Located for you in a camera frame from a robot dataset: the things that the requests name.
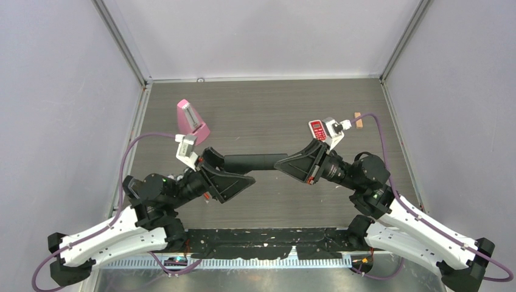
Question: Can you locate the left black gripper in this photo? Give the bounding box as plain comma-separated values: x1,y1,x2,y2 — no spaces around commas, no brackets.
170,147,257,208

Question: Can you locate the wooden block far right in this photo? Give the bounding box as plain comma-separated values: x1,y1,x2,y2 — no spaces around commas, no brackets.
354,112,363,130

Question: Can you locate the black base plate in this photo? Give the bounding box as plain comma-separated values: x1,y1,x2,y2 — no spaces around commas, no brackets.
178,228,371,260

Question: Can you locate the white remote control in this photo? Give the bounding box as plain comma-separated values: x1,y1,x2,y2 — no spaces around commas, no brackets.
308,120,327,141

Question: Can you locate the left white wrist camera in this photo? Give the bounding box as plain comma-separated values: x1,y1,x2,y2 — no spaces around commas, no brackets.
175,134,199,171

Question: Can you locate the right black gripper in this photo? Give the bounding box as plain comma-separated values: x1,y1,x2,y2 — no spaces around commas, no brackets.
273,137,361,190

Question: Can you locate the pink metronome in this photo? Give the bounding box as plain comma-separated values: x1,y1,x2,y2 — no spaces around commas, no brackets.
176,99,211,145

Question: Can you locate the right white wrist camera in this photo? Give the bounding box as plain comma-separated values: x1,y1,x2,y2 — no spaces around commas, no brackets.
322,117,352,150

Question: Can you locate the grey round chip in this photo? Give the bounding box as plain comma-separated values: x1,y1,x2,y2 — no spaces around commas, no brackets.
167,169,189,181

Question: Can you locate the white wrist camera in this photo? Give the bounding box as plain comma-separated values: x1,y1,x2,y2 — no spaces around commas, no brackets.
322,117,352,150
175,134,199,171

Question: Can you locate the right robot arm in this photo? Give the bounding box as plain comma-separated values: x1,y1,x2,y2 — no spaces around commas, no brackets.
274,139,495,291

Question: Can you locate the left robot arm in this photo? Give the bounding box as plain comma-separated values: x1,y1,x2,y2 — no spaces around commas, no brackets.
47,145,277,287

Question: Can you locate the black remote control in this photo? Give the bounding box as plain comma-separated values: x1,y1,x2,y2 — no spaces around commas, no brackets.
223,153,288,175

